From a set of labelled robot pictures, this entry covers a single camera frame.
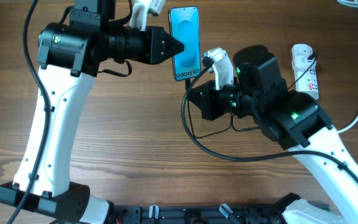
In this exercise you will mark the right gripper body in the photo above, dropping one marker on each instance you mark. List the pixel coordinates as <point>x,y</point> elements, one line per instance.
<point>219,101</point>

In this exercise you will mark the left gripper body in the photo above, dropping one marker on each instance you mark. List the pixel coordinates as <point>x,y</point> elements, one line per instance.
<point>151,41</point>

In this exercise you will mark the turquoise-screen smartphone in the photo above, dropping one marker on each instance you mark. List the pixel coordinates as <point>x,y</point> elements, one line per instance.
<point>184,27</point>

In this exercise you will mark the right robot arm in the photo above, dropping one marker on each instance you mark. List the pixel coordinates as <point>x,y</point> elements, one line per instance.
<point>250,84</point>

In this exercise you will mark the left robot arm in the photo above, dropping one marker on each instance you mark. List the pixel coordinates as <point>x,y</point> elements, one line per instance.
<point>69,55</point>

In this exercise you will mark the white charger plug adapter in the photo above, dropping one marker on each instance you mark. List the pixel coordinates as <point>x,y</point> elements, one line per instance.
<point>301,62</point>

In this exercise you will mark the white power strip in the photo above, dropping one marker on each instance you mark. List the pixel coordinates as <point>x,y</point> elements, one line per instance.
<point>306,81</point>

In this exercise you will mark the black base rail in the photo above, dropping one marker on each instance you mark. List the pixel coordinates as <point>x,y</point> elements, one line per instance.
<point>154,214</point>

